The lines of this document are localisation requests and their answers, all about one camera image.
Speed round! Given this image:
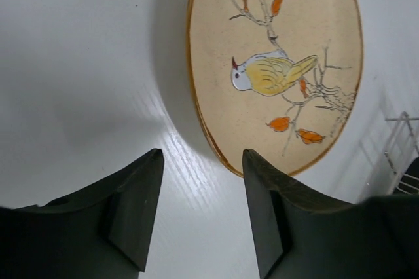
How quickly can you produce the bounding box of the metal wire dish rack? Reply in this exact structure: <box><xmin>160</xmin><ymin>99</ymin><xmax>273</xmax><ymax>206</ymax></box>
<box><xmin>356</xmin><ymin>95</ymin><xmax>419</xmax><ymax>196</ymax></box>

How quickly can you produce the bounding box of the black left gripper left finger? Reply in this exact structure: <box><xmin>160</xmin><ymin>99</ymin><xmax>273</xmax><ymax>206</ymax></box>
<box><xmin>12</xmin><ymin>149</ymin><xmax>164</xmax><ymax>272</ymax></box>

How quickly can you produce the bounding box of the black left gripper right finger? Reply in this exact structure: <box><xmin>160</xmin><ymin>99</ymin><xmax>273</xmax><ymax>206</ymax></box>
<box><xmin>242</xmin><ymin>149</ymin><xmax>360</xmax><ymax>278</ymax></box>

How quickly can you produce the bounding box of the beige plate with orange leaves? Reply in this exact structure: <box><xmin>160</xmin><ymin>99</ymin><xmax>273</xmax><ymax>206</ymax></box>
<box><xmin>187</xmin><ymin>0</ymin><xmax>363</xmax><ymax>176</ymax></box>

